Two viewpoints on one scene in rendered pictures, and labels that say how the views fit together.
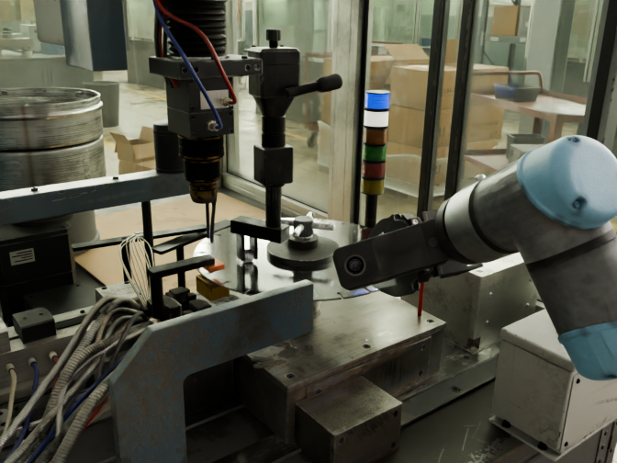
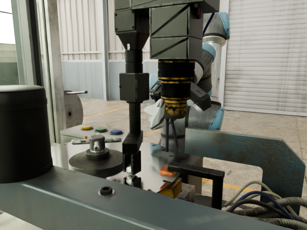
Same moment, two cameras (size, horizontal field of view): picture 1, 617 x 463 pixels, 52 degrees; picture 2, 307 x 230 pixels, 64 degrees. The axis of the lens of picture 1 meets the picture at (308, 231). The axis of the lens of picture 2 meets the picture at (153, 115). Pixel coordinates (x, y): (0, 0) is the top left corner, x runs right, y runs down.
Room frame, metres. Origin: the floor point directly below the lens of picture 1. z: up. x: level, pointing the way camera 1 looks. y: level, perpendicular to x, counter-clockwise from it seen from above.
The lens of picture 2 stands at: (0.98, 0.48, 1.14)
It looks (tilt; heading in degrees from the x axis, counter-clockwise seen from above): 12 degrees down; 245
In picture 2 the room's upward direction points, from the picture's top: straight up
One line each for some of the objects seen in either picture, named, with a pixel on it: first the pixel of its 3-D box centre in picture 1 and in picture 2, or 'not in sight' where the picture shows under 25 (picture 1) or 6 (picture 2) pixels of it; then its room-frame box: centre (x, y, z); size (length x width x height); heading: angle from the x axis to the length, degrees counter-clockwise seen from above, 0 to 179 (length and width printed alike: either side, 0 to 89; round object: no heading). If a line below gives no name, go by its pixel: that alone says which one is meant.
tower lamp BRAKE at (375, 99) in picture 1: (376, 99); not in sight; (1.17, -0.12, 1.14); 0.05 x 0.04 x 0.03; 38
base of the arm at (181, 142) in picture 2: not in sight; (173, 142); (0.46, -0.45, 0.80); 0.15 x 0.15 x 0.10
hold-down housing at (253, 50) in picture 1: (273, 110); (134, 46); (0.82, 0.05, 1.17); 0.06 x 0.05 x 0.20; 119
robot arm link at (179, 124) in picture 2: not in sight; (175, 117); (0.45, -0.44, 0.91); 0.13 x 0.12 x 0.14; 137
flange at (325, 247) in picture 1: (303, 244); (97, 156); (0.89, 0.01, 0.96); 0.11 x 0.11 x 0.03
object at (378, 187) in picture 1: (372, 184); not in sight; (1.17, -0.12, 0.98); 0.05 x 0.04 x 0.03; 38
